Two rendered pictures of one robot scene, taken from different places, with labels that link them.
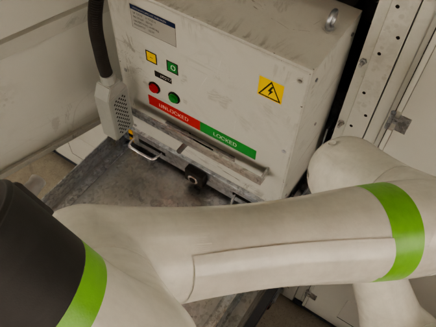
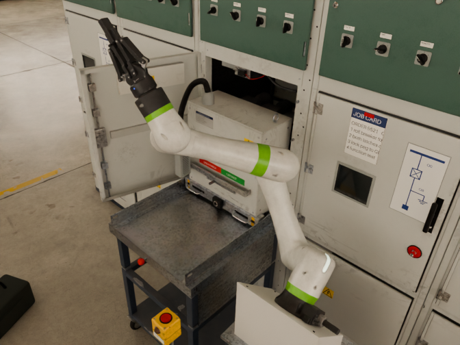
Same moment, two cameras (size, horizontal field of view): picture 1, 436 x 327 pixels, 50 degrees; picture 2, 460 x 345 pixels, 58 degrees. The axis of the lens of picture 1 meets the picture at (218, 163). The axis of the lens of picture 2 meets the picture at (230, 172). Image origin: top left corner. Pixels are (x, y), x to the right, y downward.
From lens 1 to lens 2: 106 cm
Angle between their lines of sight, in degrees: 22
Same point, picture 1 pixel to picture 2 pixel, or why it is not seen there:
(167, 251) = not seen: hidden behind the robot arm
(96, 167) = (168, 196)
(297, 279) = (225, 155)
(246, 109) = not seen: hidden behind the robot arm
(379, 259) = (252, 156)
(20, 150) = (132, 185)
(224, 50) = (231, 127)
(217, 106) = not seen: hidden behind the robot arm
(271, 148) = (250, 177)
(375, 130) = (302, 175)
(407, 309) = (296, 235)
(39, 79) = (150, 148)
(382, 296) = (283, 224)
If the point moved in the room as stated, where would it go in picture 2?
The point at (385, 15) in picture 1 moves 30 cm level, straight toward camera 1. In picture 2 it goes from (297, 117) to (265, 143)
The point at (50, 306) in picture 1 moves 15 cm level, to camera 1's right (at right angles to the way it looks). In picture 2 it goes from (164, 102) to (215, 107)
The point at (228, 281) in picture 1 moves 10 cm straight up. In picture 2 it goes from (203, 146) to (203, 119)
